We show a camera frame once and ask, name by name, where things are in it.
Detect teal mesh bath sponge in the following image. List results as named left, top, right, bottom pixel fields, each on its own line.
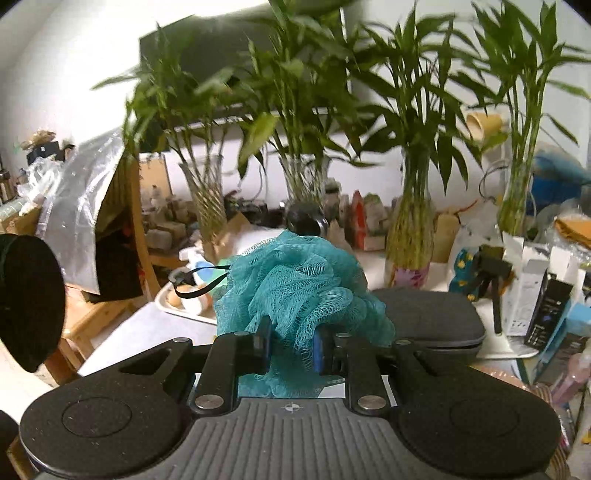
left=213, top=231, right=396, bottom=398

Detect white plastic tray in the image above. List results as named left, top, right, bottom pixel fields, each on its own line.
left=154, top=282, right=217, bottom=325

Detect white blue tube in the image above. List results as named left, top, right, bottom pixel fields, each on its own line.
left=178, top=247, right=228, bottom=286

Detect dark grey zip case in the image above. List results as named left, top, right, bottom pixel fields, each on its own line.
left=373, top=287, right=486, bottom=361

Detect wooden chair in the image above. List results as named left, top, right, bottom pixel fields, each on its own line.
left=44, top=161, right=159, bottom=385

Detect black thermos bottle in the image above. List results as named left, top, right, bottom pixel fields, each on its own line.
left=286, top=202, right=329, bottom=237

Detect black white product box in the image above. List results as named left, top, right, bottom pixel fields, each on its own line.
left=524, top=273, right=573, bottom=351

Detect glass vase bamboo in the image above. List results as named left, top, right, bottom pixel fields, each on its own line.
left=94, top=27, right=240, bottom=263
left=464, top=1, right=590, bottom=236
left=351, top=10, right=481, bottom=288
left=235, top=1, right=365, bottom=206

